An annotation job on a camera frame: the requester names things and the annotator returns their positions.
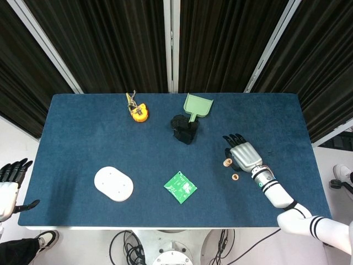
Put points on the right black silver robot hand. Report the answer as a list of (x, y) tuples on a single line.
[(246, 156)]

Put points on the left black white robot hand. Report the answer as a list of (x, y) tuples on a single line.
[(8, 196)]

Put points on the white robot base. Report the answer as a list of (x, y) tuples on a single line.
[(165, 240)]

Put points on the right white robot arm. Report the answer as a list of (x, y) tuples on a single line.
[(278, 197)]

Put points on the black trouser leg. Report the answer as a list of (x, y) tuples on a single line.
[(16, 252)]

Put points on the black white sneaker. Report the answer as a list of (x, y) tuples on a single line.
[(48, 238)]

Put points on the pale green dustpan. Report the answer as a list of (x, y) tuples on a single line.
[(197, 106)]

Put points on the green tea sachet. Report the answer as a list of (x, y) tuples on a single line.
[(180, 187)]

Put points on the black chair caster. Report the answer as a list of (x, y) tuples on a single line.
[(335, 183)]

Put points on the blue velvet table cloth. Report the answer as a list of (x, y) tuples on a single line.
[(82, 138)]

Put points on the white shoe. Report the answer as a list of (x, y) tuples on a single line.
[(340, 171)]

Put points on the white oval plastic plate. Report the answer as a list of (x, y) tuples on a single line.
[(113, 183)]

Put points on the dark pleated curtain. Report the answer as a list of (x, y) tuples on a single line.
[(325, 69), (226, 47), (110, 47), (22, 82)]

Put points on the orange toy with clip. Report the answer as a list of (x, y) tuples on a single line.
[(139, 113)]

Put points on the white frame rail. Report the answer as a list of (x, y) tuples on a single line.
[(321, 140)]

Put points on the white frame post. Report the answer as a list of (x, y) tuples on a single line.
[(47, 47), (273, 47), (168, 47)]

